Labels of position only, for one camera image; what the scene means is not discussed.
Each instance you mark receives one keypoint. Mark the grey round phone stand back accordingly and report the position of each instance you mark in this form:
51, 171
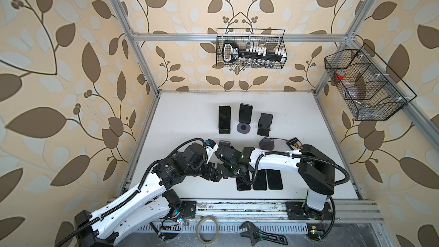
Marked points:
243, 128

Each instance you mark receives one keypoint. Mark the black adjustable wrench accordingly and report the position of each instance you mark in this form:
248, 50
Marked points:
255, 235

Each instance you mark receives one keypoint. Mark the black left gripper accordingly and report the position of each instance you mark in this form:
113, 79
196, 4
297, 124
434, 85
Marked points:
216, 177

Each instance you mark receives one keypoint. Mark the black charging board yellow plugs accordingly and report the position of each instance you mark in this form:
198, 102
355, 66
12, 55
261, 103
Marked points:
293, 144

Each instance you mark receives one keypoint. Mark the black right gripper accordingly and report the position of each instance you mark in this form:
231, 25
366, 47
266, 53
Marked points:
230, 175

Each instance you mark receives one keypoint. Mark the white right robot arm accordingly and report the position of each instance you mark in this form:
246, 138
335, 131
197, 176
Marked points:
320, 174

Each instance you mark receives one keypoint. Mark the grey round stand front right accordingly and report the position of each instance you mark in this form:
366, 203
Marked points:
267, 144

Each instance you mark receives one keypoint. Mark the purple phone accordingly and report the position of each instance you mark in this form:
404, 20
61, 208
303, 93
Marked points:
241, 185

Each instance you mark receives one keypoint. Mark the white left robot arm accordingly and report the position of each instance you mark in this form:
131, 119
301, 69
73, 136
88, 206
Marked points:
151, 199

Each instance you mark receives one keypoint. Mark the black socket set tool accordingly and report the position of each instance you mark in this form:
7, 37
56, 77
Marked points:
231, 53

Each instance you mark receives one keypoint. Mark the black phone stand front left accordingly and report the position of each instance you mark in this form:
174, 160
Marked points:
224, 143

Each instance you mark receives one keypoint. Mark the black flat stand back right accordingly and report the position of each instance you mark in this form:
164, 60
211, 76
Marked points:
264, 124

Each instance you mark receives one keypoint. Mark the silver phone left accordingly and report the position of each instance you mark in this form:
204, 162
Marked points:
224, 116

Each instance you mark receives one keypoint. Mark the black wire basket back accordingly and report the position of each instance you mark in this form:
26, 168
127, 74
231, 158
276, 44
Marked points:
269, 38

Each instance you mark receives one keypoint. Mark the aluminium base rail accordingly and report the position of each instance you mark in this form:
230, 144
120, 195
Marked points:
226, 216

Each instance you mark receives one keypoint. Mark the black flat phone stand left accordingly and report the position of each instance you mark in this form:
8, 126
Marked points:
224, 131

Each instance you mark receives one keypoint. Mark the black wire basket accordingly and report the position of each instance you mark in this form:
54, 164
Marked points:
269, 38
373, 89

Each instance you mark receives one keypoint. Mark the black wire basket right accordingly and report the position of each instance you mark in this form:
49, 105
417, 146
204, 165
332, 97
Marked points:
373, 89

